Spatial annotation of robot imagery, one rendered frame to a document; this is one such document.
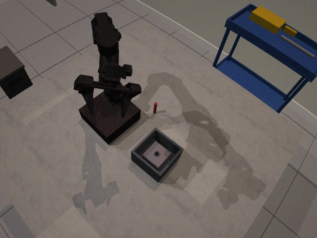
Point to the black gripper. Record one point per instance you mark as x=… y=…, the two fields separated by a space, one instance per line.
x=86 y=84

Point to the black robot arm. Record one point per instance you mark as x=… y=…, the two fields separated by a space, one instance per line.
x=106 y=36

